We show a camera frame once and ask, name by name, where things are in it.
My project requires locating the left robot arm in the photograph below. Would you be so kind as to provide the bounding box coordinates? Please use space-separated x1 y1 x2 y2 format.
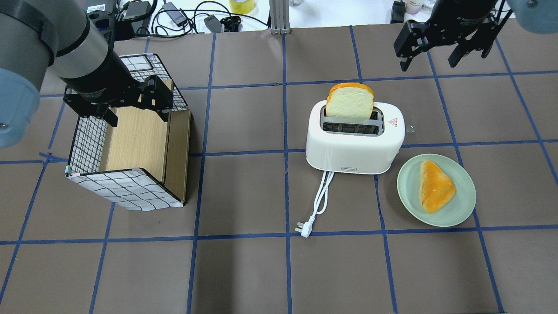
0 0 173 147

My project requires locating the triangular orange bread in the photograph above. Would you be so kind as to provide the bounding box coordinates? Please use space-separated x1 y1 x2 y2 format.
419 160 456 213

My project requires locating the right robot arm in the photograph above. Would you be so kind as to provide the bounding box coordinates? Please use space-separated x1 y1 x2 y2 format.
393 0 558 72

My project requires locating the light green plate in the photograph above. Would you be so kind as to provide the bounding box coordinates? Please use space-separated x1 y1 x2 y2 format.
397 154 476 227

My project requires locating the toast slice in toaster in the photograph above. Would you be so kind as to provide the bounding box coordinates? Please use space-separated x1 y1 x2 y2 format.
325 83 375 119

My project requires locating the white two-slot toaster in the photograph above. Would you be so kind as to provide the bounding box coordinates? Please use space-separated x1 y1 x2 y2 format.
306 101 406 174

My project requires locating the white power cable with plug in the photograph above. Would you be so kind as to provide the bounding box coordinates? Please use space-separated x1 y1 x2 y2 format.
295 171 335 238

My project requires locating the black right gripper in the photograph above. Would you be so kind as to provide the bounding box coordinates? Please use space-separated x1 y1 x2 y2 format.
393 14 500 72

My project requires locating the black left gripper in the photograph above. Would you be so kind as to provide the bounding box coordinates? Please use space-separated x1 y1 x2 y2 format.
64 75 174 128

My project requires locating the yellow tape roll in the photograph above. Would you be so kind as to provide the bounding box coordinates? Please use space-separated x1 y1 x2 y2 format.
229 0 256 15

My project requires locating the black power adapter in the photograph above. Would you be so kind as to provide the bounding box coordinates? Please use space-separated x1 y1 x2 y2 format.
162 2 188 27

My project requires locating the aluminium frame post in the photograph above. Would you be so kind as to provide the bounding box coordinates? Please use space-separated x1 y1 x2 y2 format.
269 0 291 34

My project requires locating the wire basket with wooden shelf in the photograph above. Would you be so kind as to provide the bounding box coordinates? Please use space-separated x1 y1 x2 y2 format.
65 53 191 211

